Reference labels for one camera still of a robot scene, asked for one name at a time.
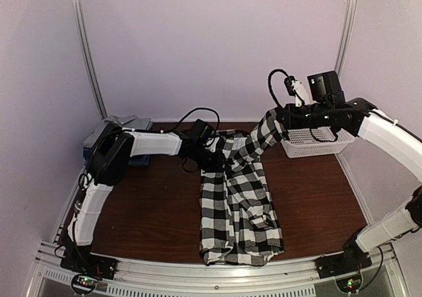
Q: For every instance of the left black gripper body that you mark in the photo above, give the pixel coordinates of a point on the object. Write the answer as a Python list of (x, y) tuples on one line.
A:
[(206, 162)]

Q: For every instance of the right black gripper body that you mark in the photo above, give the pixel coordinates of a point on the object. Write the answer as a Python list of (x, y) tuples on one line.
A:
[(316, 119)]

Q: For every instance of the black white checkered shirt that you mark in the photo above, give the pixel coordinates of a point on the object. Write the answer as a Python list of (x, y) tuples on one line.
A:
[(238, 221)]

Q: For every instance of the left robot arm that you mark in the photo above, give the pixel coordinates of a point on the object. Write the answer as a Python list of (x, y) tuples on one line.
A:
[(109, 157)]

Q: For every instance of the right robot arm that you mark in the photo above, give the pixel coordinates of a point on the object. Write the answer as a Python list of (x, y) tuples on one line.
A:
[(388, 171)]

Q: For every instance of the white plastic basket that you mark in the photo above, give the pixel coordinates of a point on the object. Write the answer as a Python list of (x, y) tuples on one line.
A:
[(315, 142)]

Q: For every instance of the folded blue plaid shirt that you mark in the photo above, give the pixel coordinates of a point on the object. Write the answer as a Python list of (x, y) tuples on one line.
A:
[(136, 161)]

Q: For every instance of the right circuit board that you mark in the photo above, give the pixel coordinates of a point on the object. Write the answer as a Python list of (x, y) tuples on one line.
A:
[(349, 285)]

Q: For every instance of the circuit board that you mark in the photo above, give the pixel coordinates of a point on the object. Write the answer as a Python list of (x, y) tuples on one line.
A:
[(349, 285), (83, 284)]

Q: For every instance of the left circuit board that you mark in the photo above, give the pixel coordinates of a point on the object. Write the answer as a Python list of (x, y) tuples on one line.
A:
[(83, 284)]

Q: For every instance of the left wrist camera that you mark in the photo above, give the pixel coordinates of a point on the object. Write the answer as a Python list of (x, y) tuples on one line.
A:
[(201, 131)]

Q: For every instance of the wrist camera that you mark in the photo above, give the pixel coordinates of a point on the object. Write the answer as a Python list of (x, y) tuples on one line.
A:
[(201, 131), (325, 89)]

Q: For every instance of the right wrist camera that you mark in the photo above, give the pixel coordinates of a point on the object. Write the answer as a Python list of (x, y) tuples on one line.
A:
[(325, 89)]

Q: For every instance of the right aluminium frame post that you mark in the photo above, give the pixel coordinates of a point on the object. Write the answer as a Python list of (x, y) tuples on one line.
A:
[(347, 29)]

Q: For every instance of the aluminium frame post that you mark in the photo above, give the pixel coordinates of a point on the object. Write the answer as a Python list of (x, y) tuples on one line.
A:
[(347, 29), (88, 58)]

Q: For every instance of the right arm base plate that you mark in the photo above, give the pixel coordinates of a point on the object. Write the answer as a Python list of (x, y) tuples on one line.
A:
[(340, 264)]

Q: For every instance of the aluminium front rail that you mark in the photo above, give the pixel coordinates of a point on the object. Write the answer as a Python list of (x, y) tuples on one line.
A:
[(289, 277)]

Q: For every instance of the left aluminium frame post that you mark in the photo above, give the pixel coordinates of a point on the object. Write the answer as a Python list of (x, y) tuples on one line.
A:
[(88, 58)]

